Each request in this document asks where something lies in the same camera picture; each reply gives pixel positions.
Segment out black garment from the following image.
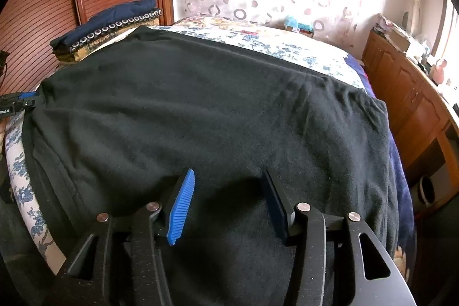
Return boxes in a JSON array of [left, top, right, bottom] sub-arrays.
[[23, 27, 399, 305]]

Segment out patterned folded cloth stack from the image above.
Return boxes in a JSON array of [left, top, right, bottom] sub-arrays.
[[52, 8, 163, 64]]

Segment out dark blue blanket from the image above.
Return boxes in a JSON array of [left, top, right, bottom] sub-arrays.
[[325, 55, 415, 280]]

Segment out navy folded cloth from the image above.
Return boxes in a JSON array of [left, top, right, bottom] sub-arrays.
[[50, 0, 157, 48]]

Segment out blue floral white bedspread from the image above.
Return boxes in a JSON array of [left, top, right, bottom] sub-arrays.
[[1, 16, 364, 274]]

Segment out wooden sideboard cabinet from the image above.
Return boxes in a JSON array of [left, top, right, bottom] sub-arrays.
[[362, 30, 458, 217]]

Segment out teal tissue box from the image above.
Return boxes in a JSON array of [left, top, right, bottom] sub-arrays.
[[284, 16, 314, 38]]

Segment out pink ceramic jar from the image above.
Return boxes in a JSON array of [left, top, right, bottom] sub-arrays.
[[429, 59, 447, 85]]

